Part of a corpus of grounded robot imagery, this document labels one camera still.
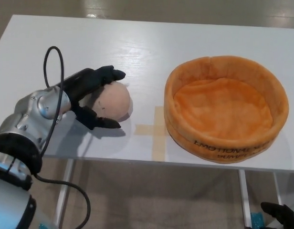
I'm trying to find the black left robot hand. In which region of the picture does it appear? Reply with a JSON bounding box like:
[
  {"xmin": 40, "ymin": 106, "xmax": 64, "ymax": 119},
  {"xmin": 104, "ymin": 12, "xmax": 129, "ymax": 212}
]
[{"xmin": 56, "ymin": 65, "xmax": 127, "ymax": 131}]

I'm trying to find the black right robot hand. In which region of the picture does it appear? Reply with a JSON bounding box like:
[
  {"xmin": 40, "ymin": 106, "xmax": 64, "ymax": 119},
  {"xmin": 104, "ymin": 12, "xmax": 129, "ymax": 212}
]
[{"xmin": 260, "ymin": 201, "xmax": 294, "ymax": 229}]

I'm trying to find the pink round plush toy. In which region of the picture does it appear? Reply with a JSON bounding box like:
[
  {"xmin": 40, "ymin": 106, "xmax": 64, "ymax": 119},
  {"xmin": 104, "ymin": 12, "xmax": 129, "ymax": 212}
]
[{"xmin": 90, "ymin": 81, "xmax": 134, "ymax": 123}]

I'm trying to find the orange plush round plate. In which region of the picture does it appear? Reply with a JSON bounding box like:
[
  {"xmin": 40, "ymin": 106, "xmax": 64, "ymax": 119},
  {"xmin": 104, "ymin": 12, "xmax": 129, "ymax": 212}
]
[{"xmin": 164, "ymin": 56, "xmax": 290, "ymax": 165}]

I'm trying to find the teal blue plastic object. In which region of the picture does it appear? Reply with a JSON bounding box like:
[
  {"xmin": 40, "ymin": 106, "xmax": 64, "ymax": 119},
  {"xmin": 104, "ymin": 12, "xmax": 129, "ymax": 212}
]
[{"xmin": 251, "ymin": 210, "xmax": 266, "ymax": 229}]

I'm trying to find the white table leg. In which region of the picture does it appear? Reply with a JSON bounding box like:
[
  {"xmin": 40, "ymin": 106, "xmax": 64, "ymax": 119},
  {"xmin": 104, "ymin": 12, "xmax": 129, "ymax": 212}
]
[
  {"xmin": 53, "ymin": 158, "xmax": 75, "ymax": 225},
  {"xmin": 238, "ymin": 169, "xmax": 253, "ymax": 229},
  {"xmin": 273, "ymin": 171, "xmax": 285, "ymax": 206}
]

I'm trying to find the short beige masking tape strip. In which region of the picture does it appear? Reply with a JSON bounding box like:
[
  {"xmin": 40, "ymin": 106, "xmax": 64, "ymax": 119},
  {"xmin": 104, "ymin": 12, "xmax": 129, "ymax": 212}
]
[{"xmin": 135, "ymin": 124, "xmax": 169, "ymax": 136}]

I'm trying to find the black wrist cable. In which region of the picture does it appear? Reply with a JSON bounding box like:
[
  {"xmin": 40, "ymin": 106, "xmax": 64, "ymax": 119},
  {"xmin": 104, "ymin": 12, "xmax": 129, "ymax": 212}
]
[{"xmin": 42, "ymin": 46, "xmax": 92, "ymax": 229}]

